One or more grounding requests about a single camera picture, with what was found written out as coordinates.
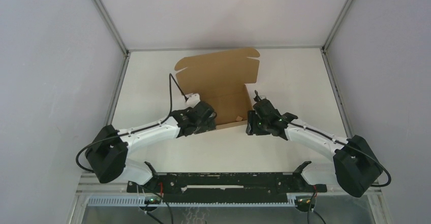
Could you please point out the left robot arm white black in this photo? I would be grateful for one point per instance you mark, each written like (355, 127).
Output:
(109, 155)

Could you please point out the brown cardboard box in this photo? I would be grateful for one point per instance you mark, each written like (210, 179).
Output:
(221, 79)

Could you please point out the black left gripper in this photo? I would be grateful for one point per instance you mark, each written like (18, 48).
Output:
(208, 125)

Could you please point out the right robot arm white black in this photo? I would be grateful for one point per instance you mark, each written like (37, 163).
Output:
(352, 164)

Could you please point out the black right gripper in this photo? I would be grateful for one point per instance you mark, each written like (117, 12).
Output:
(252, 127)

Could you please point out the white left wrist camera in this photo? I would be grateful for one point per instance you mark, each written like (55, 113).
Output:
(192, 99)

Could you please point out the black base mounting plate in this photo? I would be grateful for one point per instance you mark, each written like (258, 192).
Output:
(228, 188)

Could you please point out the white toothed cable duct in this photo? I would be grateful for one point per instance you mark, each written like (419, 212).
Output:
(150, 201)

